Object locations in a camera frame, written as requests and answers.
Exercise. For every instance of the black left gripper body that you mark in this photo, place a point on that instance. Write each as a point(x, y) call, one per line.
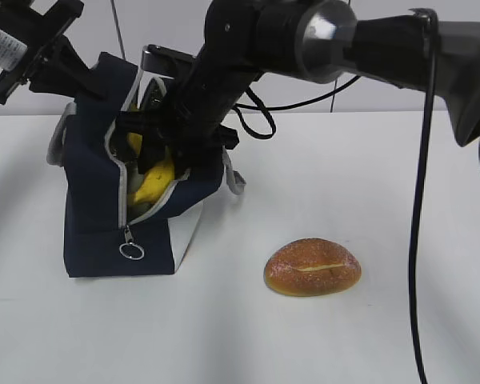
point(25, 34)

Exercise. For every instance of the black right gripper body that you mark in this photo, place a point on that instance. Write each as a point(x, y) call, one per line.
point(195, 106)

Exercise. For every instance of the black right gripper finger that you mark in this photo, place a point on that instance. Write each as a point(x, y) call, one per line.
point(153, 150)

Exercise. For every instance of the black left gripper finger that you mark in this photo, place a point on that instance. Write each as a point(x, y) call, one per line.
point(61, 71)

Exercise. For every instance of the yellow banana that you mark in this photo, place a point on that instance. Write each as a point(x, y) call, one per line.
point(144, 190)

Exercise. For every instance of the navy blue lunch bag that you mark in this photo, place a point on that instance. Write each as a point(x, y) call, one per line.
point(99, 238)

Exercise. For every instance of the brown bread roll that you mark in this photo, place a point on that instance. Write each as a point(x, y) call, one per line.
point(311, 267)

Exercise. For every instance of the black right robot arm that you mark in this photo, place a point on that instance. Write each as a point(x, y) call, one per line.
point(314, 41)

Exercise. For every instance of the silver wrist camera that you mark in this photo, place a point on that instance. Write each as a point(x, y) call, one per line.
point(165, 62)

